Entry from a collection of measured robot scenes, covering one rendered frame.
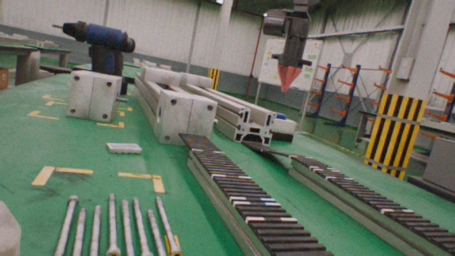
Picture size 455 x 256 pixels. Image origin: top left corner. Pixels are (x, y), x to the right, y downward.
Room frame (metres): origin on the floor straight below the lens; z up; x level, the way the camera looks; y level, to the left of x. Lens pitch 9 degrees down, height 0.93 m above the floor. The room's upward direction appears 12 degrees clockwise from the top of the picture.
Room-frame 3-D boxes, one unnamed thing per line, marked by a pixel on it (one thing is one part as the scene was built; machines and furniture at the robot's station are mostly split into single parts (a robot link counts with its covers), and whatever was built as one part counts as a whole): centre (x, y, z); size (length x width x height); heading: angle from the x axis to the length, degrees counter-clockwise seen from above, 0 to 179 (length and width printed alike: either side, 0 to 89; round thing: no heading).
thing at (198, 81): (1.33, 0.15, 0.87); 0.16 x 0.11 x 0.07; 21
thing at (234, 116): (1.09, 0.06, 0.82); 0.80 x 0.10 x 0.09; 21
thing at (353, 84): (10.50, -3.89, 1.10); 3.30 x 0.90 x 2.20; 19
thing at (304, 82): (6.59, -1.15, 0.97); 1.51 x 0.50 x 1.95; 39
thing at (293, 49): (0.88, -0.16, 1.03); 0.10 x 0.07 x 0.07; 110
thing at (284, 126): (0.88, -0.15, 0.81); 0.10 x 0.08 x 0.06; 111
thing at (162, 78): (1.02, 0.24, 0.87); 0.16 x 0.11 x 0.07; 21
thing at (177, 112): (0.61, 0.07, 0.83); 0.12 x 0.09 x 0.10; 111
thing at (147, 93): (1.02, 0.24, 0.82); 0.80 x 0.10 x 0.09; 21
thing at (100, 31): (0.88, 0.42, 0.89); 0.20 x 0.08 x 0.22; 112
